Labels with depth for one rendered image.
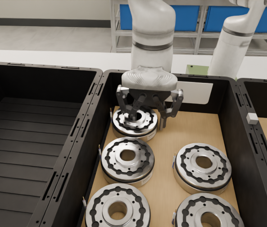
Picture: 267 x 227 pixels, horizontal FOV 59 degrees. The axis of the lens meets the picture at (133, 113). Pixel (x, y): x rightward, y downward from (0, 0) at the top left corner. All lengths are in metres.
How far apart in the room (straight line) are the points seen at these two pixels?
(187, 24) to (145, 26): 2.03
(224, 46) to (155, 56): 0.42
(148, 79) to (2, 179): 0.34
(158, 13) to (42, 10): 3.17
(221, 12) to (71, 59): 1.64
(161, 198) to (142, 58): 0.25
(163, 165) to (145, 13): 0.28
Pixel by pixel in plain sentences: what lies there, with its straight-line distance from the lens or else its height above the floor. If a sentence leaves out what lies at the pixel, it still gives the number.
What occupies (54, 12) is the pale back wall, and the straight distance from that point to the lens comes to 3.46.
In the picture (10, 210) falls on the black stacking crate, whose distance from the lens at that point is 0.48.
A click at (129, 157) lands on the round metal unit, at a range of 0.48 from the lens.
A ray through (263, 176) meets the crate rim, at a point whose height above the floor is 0.93.
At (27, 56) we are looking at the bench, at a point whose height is 0.70.
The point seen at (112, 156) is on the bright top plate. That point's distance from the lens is 0.46.
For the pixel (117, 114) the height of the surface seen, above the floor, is 0.86.
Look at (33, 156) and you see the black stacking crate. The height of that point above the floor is 0.83.
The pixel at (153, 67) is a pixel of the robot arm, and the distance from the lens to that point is 0.40.
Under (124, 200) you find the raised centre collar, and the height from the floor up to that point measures 0.87.
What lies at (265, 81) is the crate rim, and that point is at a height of 0.93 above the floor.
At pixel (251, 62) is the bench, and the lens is 1.18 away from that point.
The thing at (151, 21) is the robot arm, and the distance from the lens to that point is 0.38.
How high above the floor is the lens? 1.22
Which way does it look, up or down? 42 degrees down
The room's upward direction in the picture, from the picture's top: straight up
